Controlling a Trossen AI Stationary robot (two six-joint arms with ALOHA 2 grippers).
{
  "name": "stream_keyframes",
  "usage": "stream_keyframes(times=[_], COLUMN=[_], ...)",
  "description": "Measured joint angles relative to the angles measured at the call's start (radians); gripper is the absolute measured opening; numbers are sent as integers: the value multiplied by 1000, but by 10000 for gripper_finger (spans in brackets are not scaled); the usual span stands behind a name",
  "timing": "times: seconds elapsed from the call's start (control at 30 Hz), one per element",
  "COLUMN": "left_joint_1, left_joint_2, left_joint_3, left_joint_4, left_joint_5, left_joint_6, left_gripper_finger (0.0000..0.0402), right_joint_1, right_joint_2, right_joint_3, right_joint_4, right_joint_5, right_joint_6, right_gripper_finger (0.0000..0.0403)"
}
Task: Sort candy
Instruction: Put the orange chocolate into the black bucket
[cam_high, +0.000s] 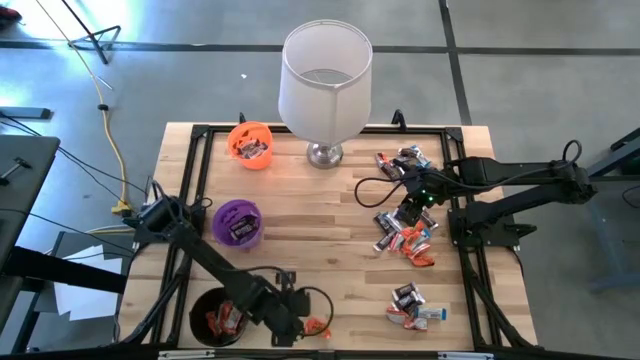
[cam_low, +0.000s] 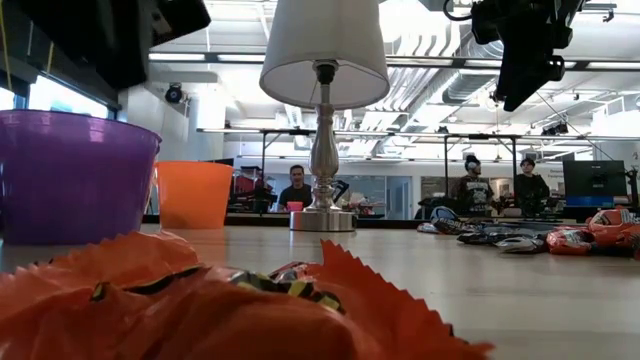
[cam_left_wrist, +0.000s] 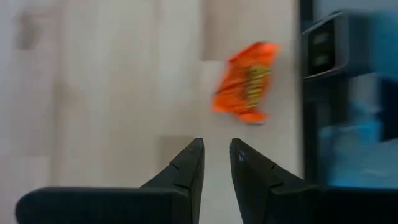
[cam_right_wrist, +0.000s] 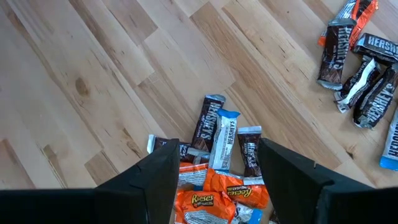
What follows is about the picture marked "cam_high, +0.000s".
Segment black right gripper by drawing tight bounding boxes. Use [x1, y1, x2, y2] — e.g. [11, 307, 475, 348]
[397, 164, 451, 228]

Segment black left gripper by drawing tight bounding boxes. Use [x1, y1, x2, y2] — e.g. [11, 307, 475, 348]
[257, 284, 312, 348]

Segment orange Reese's cup pack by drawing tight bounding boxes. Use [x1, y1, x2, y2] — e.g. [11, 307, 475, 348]
[304, 317, 333, 340]
[399, 224, 427, 254]
[205, 309, 224, 337]
[219, 302, 246, 335]
[407, 248, 436, 269]

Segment black plastic bucket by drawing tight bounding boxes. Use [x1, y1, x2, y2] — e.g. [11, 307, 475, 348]
[188, 286, 250, 348]

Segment purple plastic bucket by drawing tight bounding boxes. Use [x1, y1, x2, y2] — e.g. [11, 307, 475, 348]
[211, 198, 265, 251]

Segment white shade silver table lamp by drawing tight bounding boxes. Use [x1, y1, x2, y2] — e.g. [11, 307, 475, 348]
[277, 18, 374, 170]

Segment orange pumpkin plastic bucket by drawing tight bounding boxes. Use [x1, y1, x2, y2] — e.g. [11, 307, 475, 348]
[227, 120, 275, 171]

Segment blue grey metal table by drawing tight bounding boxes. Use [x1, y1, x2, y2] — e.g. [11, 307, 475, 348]
[551, 124, 640, 294]

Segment white paper sheets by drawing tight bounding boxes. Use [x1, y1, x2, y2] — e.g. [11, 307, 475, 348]
[52, 243, 126, 322]

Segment black desk base bar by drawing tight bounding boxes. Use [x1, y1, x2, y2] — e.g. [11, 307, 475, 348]
[0, 245, 127, 296]

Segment dark grey desk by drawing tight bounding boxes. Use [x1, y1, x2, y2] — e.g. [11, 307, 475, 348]
[0, 134, 61, 271]

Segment black tool on desk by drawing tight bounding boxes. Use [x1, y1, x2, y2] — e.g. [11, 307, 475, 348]
[0, 156, 32, 187]

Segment black metal stand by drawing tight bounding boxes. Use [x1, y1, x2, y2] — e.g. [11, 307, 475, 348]
[59, 0, 123, 66]

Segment black flat floor bar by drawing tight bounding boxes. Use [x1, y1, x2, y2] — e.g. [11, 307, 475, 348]
[0, 106, 54, 121]

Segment red dark floor object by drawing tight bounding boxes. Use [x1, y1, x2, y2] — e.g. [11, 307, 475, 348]
[0, 4, 24, 26]

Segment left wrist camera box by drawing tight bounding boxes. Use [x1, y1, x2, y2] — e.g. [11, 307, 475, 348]
[287, 287, 312, 317]

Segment silver metal bracket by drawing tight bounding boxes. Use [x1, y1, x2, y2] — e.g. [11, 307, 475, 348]
[437, 351, 495, 360]
[157, 349, 217, 360]

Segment black floor cable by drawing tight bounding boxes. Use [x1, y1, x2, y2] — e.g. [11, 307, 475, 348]
[0, 113, 151, 201]

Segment yellow cable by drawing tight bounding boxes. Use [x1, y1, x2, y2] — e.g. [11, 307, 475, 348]
[32, 0, 132, 216]

